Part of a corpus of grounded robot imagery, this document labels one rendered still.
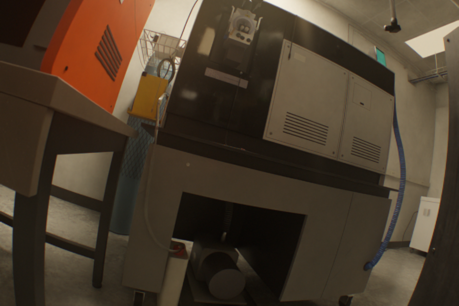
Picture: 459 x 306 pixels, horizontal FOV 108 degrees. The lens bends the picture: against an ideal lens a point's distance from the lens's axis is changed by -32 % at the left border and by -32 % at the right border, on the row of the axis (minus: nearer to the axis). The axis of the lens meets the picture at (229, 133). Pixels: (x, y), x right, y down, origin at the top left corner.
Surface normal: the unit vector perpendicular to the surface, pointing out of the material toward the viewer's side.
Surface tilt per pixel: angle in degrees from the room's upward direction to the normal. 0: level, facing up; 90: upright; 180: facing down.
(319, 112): 90
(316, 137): 90
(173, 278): 90
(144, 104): 93
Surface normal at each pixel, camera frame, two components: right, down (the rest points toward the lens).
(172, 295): 0.26, -0.06
